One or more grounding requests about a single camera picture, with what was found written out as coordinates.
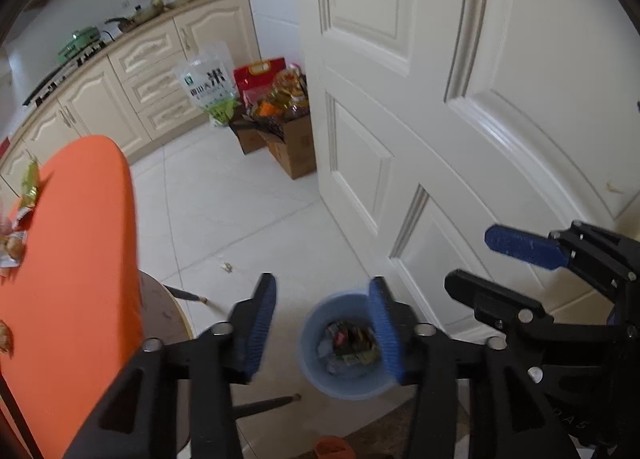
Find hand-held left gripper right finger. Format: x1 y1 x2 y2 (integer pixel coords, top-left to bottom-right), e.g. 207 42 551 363
368 276 571 459

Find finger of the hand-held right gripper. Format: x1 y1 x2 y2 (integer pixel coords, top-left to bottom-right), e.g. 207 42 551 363
484 221 640 299
444 269 556 335

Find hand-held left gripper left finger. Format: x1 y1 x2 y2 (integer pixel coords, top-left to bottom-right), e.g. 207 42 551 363
65 273 277 459

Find pile of discarded wrappers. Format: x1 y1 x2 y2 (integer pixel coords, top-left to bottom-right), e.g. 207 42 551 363
317 321 381 375

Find blue plastic waste bin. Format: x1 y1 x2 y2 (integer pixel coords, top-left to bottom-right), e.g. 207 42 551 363
298 290 401 400

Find bread print snack wrapper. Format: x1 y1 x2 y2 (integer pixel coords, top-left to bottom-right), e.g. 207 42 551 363
0 234 27 270

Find green snack wrapper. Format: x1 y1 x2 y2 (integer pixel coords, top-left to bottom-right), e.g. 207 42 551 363
20 159 41 204

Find brown floor mat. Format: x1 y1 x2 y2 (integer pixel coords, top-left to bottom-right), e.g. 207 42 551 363
350 399 426 459

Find orange slipper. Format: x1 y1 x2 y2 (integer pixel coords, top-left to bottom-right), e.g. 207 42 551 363
314 435 353 459

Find white panel door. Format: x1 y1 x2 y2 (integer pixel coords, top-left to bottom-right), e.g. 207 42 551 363
292 0 640 345

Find large cardboard box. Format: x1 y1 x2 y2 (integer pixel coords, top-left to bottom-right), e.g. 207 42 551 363
260 111 317 180

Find small cardboard box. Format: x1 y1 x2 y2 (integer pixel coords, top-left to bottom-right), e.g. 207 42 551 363
230 114 268 156

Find orange tablecloth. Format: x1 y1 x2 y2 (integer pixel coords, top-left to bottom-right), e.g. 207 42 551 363
0 135 143 459

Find clear bag orange food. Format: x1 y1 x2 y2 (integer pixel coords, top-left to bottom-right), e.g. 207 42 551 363
277 66 308 112

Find clear white rice bag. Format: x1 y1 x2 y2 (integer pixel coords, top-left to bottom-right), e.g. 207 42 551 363
171 41 241 127

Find cream lower kitchen cabinets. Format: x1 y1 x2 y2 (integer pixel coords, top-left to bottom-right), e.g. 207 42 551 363
0 0 261 200

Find black gas stove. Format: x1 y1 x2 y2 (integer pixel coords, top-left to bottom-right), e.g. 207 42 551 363
22 39 108 107

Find green electric pot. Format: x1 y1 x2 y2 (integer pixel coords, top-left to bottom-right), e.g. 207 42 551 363
55 26 103 62

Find metal wok with utensils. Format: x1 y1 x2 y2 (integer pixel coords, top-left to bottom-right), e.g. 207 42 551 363
104 0 168 32

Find red bag with handle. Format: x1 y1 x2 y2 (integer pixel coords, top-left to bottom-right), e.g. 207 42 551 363
232 57 287 104

